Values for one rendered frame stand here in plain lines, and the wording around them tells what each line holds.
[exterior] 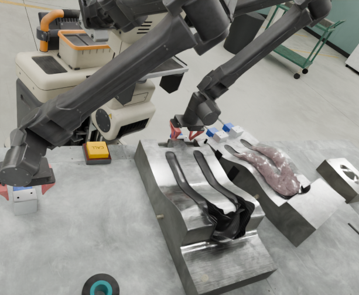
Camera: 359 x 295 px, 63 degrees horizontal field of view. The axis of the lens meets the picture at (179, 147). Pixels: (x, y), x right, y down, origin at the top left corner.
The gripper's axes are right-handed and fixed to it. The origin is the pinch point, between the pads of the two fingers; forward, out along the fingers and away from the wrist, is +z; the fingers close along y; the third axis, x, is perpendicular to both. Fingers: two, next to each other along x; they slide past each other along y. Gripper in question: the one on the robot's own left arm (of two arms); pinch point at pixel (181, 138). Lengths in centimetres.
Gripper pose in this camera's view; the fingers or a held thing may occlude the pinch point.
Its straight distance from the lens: 111.4
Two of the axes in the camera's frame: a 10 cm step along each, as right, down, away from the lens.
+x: -4.0, -6.8, 6.1
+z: -3.2, 7.3, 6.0
